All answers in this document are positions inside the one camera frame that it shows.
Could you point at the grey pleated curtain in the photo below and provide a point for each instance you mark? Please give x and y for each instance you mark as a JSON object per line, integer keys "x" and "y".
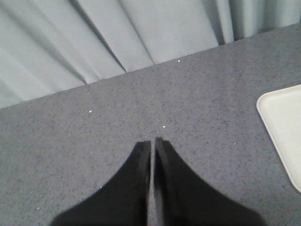
{"x": 47, "y": 46}

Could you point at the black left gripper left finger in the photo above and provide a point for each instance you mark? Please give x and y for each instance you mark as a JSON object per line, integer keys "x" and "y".
{"x": 122, "y": 201}

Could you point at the cream rectangular plastic tray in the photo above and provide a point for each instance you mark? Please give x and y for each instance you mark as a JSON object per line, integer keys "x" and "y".
{"x": 280, "y": 111}

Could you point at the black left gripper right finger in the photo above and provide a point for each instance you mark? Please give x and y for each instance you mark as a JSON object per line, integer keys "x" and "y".
{"x": 182, "y": 198}

